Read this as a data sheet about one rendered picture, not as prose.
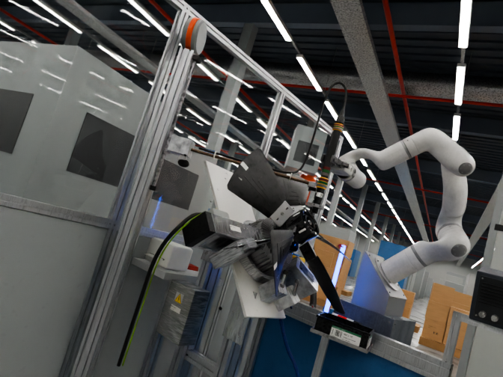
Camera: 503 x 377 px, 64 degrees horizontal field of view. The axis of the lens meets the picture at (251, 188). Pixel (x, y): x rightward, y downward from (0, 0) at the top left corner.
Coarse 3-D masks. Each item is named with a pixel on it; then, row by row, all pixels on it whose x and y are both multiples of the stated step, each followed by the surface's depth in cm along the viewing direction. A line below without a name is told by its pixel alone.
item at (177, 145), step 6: (168, 138) 170; (174, 138) 169; (180, 138) 169; (186, 138) 169; (168, 144) 170; (174, 144) 169; (180, 144) 169; (186, 144) 168; (192, 144) 171; (168, 150) 170; (174, 150) 168; (180, 150) 168; (186, 150) 168; (186, 156) 172
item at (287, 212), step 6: (282, 204) 153; (288, 204) 154; (276, 210) 153; (282, 210) 154; (288, 210) 155; (270, 216) 152; (276, 216) 153; (282, 216) 154; (288, 216) 155; (276, 222) 153; (282, 222) 154
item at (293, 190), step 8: (296, 176) 183; (280, 184) 175; (288, 184) 175; (296, 184) 177; (304, 184) 179; (288, 192) 171; (296, 192) 172; (304, 192) 173; (288, 200) 167; (296, 200) 167; (304, 200) 168
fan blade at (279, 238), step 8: (272, 232) 125; (280, 232) 130; (288, 232) 137; (272, 240) 124; (280, 240) 130; (288, 240) 138; (272, 248) 124; (280, 248) 130; (288, 248) 141; (272, 256) 124; (280, 256) 130; (272, 264) 124; (280, 264) 131; (280, 272) 134
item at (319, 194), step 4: (344, 112) 170; (340, 116) 168; (336, 120) 169; (340, 120) 168; (320, 188) 164; (316, 192) 165; (320, 192) 164; (316, 196) 165; (320, 196) 164; (316, 200) 164; (320, 200) 164; (312, 208) 165; (316, 208) 164; (312, 212) 165; (316, 212) 164
